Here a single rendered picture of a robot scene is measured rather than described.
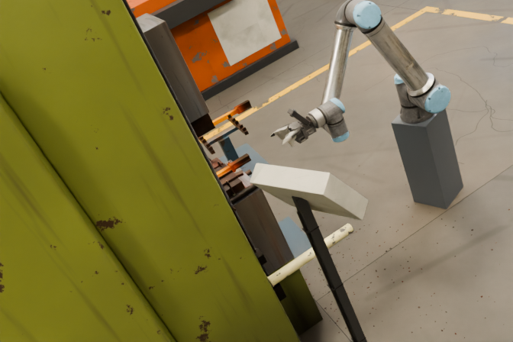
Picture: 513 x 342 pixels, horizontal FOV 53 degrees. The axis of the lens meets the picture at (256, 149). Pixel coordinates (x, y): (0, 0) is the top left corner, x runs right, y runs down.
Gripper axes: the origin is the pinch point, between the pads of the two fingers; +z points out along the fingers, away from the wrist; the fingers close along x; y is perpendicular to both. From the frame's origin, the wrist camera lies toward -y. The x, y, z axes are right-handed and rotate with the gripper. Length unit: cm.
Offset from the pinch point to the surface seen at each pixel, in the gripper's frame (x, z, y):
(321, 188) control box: -74, 15, -17
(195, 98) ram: -18, 29, -45
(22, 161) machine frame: -55, 89, -68
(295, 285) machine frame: -16, 26, 69
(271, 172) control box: -52, 22, -19
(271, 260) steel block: -16, 31, 47
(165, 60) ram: -18, 33, -63
